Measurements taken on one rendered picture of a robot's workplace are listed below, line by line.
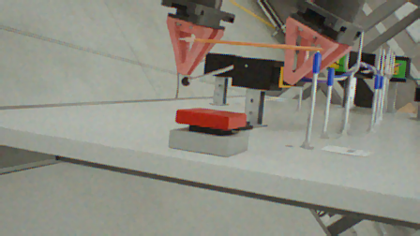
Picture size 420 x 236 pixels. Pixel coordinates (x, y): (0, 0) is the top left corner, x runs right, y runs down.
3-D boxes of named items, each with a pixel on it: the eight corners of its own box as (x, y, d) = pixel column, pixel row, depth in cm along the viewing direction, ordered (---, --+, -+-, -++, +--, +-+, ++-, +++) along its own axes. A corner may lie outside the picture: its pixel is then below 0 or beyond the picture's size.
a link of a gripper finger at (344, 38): (325, 95, 71) (362, 33, 68) (307, 96, 65) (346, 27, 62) (284, 70, 74) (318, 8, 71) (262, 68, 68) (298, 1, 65)
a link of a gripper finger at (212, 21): (213, 81, 78) (229, 17, 76) (186, 79, 72) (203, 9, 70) (175, 68, 81) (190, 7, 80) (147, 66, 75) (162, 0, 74)
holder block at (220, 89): (182, 98, 112) (187, 51, 111) (237, 106, 107) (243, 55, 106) (172, 99, 107) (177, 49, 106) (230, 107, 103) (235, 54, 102)
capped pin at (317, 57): (299, 146, 57) (310, 43, 56) (313, 147, 57) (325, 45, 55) (299, 148, 55) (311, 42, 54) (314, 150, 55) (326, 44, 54)
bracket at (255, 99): (251, 124, 75) (255, 87, 75) (267, 125, 74) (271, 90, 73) (236, 125, 71) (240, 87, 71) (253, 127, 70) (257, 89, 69)
